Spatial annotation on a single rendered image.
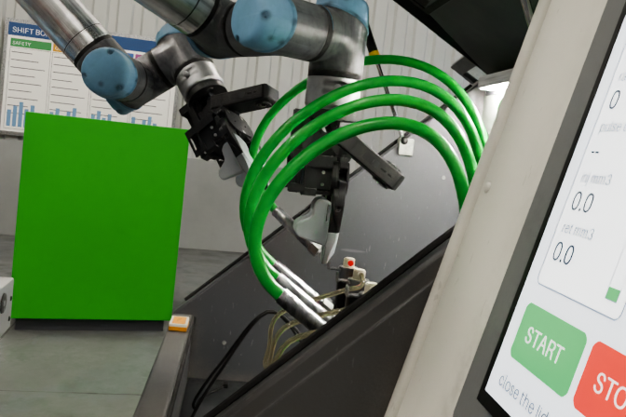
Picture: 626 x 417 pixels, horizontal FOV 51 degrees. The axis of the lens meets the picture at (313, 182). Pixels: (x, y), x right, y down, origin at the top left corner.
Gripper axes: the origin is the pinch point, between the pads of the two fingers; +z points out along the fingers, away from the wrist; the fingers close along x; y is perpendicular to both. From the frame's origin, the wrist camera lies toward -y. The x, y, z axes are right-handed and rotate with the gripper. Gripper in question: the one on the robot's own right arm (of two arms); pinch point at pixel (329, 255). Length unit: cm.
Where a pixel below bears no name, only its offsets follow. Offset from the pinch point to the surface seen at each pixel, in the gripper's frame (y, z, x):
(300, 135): 7.4, -15.9, 16.7
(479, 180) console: -6.3, -13.6, 36.6
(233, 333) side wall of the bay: 11.5, 21.5, -31.1
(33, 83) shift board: 233, -48, -625
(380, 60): -5.2, -28.7, -6.5
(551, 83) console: -7.8, -21.3, 44.3
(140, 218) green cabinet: 70, 41, -322
